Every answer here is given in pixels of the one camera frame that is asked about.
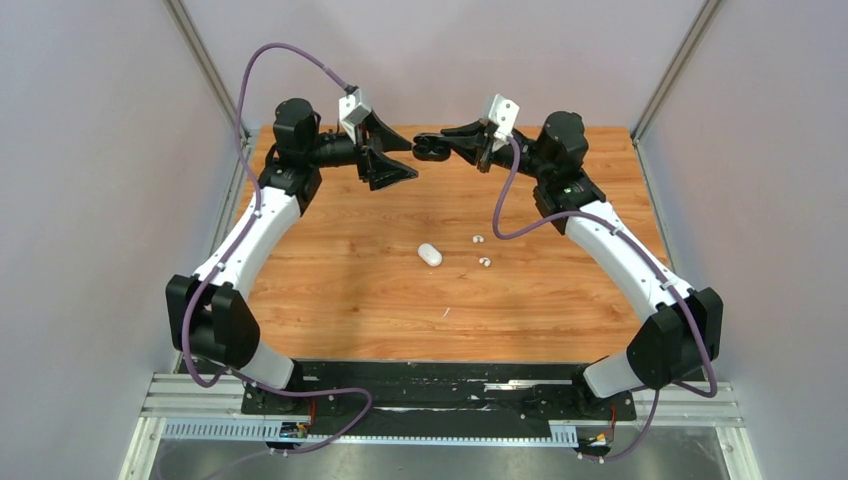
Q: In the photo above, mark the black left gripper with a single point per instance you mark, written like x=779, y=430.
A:
x=378, y=171

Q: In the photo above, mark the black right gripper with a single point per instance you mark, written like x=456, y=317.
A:
x=474, y=144

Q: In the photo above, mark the black earbud charging case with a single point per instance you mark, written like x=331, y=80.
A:
x=430, y=147

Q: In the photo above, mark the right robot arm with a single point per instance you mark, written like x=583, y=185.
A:
x=680, y=325

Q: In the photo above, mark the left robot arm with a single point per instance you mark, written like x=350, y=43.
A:
x=208, y=311

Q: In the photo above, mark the white earbud charging case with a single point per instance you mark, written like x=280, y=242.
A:
x=429, y=254

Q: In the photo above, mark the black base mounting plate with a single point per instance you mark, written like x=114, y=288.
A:
x=331, y=413

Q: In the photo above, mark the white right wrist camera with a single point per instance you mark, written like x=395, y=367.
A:
x=499, y=117

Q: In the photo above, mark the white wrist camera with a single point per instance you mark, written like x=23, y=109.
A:
x=499, y=117
x=353, y=109

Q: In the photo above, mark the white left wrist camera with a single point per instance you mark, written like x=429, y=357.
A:
x=353, y=109

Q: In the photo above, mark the left aluminium corner post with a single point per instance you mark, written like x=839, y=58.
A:
x=192, y=38

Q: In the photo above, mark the aluminium corner post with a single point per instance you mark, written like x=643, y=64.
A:
x=686, y=49
x=192, y=38

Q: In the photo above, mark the right aluminium corner post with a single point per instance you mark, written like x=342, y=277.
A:
x=686, y=49

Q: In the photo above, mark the aluminium frame rail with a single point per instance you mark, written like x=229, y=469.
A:
x=177, y=395

